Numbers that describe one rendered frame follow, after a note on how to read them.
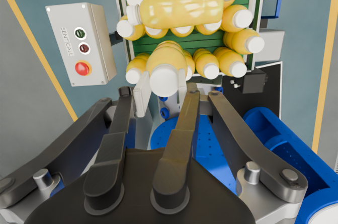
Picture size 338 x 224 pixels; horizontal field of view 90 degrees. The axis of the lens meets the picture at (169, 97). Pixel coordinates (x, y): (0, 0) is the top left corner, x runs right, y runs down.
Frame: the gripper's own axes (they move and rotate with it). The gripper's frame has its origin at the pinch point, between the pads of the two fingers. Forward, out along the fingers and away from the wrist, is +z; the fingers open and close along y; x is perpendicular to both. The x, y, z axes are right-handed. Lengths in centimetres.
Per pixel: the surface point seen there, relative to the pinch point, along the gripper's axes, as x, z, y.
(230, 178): -32.1, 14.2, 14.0
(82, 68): -2.1, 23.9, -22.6
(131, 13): 9.2, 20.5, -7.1
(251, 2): 11, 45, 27
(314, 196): -74, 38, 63
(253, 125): -88, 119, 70
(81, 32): 6.3, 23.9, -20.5
